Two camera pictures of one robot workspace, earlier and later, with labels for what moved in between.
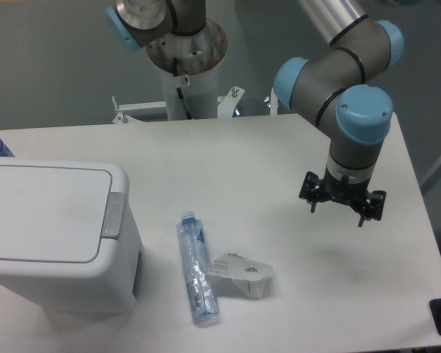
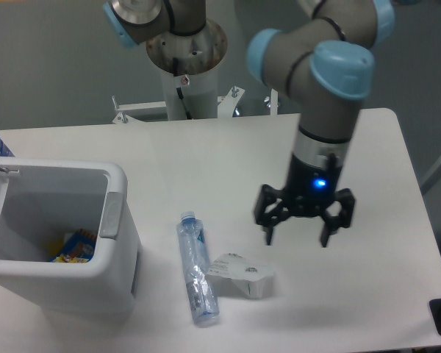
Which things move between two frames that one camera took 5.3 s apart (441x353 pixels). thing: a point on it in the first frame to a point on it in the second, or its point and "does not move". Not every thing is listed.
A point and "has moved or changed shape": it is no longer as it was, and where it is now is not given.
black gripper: [355, 193] to [310, 190]
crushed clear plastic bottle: [199, 280] does not move
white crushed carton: [236, 276] does not move
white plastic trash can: [60, 235] has moved or changed shape
